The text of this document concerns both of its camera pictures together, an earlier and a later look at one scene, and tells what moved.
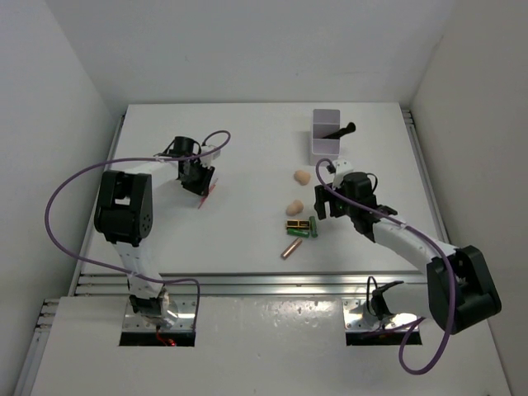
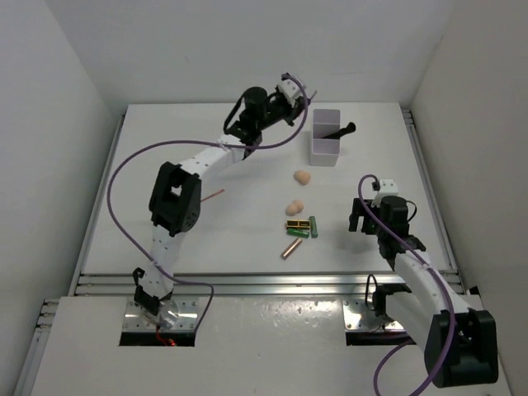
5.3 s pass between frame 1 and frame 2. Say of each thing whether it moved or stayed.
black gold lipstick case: stayed
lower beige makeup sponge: stayed
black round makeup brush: stayed
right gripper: moved
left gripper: moved
